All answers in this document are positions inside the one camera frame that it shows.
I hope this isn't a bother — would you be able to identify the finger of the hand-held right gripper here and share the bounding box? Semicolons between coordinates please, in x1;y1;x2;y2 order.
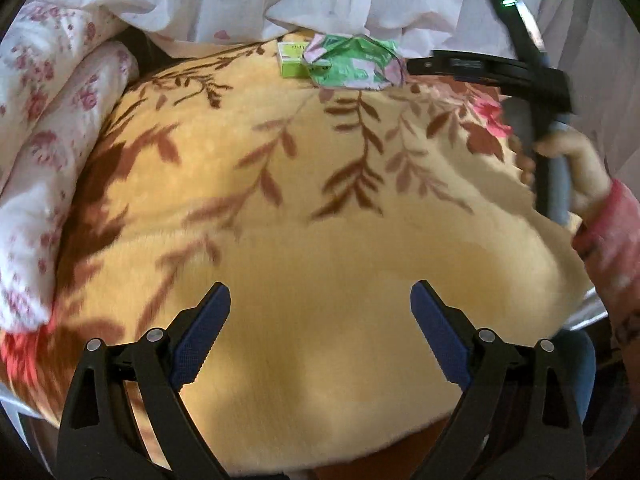
406;49;527;86

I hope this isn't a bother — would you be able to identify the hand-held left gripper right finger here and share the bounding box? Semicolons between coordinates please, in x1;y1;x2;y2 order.
410;280;587;480

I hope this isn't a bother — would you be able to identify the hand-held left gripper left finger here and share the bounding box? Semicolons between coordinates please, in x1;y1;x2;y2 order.
56;281;236;480

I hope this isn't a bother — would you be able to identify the green white wrapper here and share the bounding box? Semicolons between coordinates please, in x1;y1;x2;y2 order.
302;34;407;92

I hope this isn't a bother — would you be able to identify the person's right forearm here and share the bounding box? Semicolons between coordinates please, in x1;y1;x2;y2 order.
572;180;640;356

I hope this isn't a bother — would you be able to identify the person's right hand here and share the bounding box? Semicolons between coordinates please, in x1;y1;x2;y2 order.
515;129;615;223

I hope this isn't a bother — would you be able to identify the yellow floral blanket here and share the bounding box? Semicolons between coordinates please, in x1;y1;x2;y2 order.
0;35;593;480

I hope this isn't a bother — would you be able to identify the person's leg in jeans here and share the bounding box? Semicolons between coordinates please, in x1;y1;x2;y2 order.
564;330;597;426

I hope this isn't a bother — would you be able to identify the small green carton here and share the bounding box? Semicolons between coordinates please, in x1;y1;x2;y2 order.
277;40;312;79

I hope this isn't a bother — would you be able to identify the folded pink floral quilt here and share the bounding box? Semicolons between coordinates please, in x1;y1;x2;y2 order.
0;2;140;333

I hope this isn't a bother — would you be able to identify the white bed frame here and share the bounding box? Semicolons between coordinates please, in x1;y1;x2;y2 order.
562;290;610;333

